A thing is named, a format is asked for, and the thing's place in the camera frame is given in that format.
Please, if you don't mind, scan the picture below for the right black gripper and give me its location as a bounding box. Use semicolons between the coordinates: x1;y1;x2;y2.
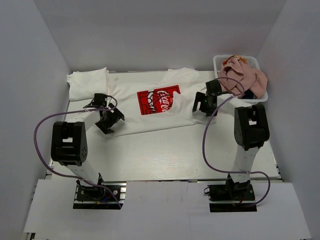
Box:
193;92;220;117

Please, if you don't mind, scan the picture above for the pink t-shirt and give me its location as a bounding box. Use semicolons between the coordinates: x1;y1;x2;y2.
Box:
218;55;268;99

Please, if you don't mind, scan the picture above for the white red-print t-shirt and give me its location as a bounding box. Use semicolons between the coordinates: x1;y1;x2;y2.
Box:
107;67;207;137

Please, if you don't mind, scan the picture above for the blue t-shirt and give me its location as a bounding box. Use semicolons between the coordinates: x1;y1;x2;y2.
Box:
242;89;255;100

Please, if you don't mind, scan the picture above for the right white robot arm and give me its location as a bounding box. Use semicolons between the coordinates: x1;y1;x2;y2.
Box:
192;78;270;202

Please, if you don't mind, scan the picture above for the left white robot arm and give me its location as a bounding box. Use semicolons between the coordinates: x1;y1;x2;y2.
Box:
51;93;125;200

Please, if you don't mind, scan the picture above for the folded white t-shirt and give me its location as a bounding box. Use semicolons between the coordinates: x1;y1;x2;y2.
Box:
66;67;109;102

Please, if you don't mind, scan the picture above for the white plastic basket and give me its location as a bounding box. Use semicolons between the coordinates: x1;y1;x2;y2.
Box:
213;54;268;104

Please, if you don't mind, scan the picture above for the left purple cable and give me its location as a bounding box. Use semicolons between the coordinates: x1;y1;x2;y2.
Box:
33;94;123;209

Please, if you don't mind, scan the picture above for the purple cable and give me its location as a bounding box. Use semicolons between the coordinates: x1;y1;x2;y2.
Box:
33;94;123;209
202;76;271;207

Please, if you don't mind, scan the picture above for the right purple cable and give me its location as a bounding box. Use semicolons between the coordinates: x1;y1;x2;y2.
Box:
202;76;271;207

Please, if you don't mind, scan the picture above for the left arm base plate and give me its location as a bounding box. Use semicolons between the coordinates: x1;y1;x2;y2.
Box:
73;182;127;210

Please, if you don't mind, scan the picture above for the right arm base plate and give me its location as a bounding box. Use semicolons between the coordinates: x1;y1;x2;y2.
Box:
203;184;257;213

